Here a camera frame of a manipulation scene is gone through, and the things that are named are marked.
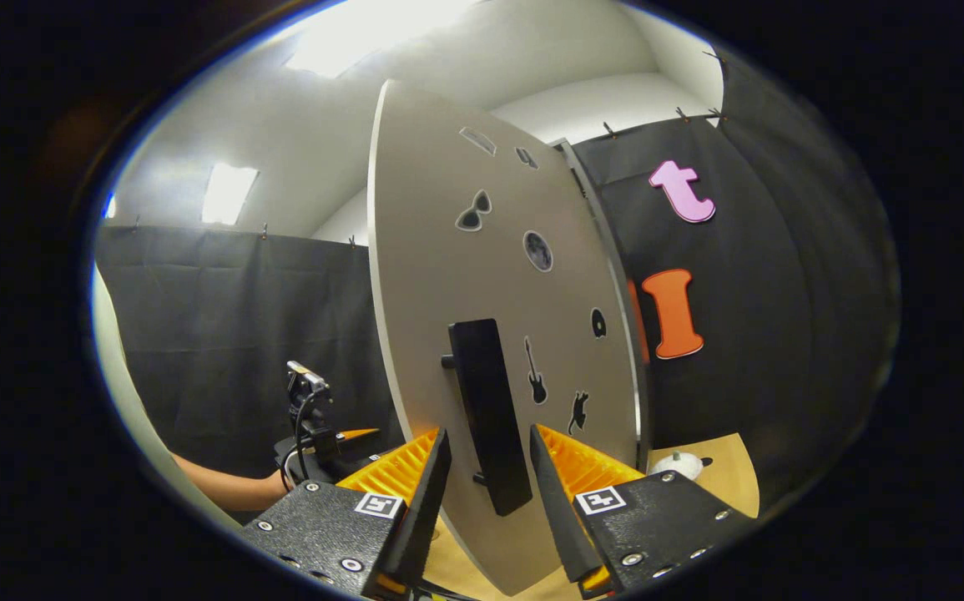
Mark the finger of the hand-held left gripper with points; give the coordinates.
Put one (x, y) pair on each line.
(358, 435)

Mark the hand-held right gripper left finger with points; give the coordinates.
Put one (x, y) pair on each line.
(430, 509)

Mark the row of black cloth clips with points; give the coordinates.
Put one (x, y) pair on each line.
(608, 130)

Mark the person's white shirt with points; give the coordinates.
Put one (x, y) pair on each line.
(118, 384)

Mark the black backdrop cloth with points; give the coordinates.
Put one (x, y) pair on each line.
(223, 309)

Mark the narrow ceiling light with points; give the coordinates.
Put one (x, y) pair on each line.
(229, 194)

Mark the beige cabinet door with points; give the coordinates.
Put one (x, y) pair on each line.
(448, 275)

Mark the dark grey cabinet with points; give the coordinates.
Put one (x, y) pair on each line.
(567, 147)

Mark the white lidded bowl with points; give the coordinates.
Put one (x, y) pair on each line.
(678, 465)

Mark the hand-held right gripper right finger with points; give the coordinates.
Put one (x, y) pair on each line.
(561, 522)

